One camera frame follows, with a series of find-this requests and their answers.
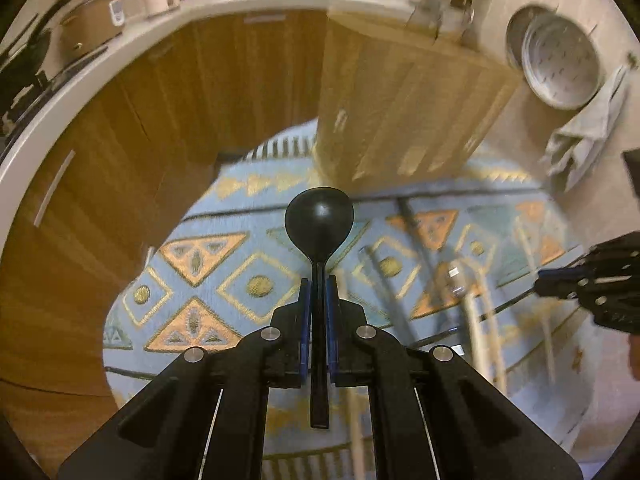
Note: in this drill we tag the perforated metal steamer tray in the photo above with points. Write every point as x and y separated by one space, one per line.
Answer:
560 57

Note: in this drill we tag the black wok with lid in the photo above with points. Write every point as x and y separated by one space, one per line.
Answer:
35 45

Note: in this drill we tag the white hanging towel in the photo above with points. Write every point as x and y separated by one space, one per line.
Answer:
585 130

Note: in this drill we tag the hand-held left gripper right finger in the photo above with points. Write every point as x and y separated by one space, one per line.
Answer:
332 320

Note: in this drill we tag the round metal lid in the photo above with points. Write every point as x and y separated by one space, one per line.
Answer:
515 35

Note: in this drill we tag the woven bamboo utensil basket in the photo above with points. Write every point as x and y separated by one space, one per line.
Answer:
400 110

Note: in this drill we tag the brown rice cooker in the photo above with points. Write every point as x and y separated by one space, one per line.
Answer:
92 22

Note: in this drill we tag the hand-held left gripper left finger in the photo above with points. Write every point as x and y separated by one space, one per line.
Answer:
305 320

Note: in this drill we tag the black gas stove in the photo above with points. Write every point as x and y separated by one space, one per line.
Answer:
30 95

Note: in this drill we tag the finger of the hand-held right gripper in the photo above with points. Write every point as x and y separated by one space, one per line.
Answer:
607 307
612 252

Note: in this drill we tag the hanging metal ladle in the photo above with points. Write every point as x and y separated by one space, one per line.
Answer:
440 15

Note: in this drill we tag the black plastic spoon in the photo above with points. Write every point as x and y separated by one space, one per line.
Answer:
320 220

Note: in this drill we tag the blue patterned rug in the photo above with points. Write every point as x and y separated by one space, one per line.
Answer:
240 285

